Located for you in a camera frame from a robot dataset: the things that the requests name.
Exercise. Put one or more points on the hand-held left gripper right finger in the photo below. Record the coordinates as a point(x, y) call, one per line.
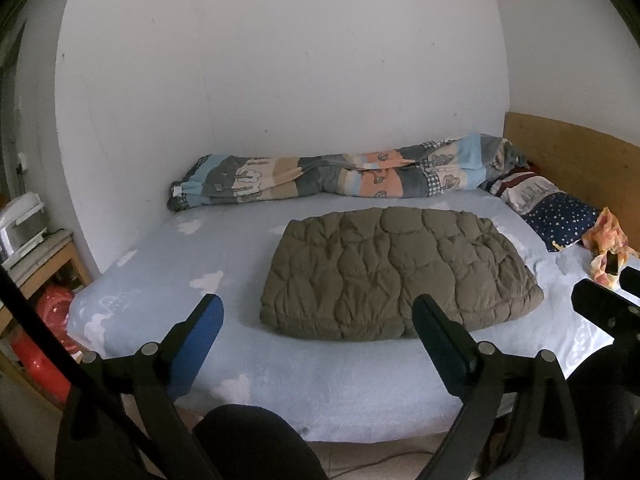
point(440, 345)

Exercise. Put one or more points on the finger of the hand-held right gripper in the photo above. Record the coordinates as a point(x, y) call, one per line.
point(631, 277)
point(600, 305)

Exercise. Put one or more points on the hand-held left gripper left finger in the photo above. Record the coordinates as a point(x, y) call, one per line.
point(200, 330)

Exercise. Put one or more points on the olive puffer jacket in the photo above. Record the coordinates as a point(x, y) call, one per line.
point(400, 275)

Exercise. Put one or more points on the black rectangular object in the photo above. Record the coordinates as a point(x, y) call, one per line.
point(611, 262)

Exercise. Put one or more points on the orange patterned cloth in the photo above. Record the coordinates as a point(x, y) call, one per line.
point(607, 232)

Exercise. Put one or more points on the star print pillow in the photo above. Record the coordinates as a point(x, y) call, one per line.
point(555, 210)

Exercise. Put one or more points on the bed with light blue sheet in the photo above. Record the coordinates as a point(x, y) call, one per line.
point(325, 385)

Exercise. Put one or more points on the person's leg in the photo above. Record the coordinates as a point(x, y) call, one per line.
point(255, 445)

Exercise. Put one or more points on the wooden headboard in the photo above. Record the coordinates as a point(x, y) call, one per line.
point(565, 155)

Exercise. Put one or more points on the red plastic bag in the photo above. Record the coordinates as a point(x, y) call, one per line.
point(52, 310)

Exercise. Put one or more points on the wooden side table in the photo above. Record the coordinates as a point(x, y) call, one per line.
point(45, 260)

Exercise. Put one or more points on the patchwork quilt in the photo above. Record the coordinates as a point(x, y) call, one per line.
point(325, 180)

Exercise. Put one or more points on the white rice cooker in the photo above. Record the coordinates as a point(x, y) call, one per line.
point(20, 225)

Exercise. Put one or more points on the wall socket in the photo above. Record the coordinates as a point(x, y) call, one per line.
point(22, 161)

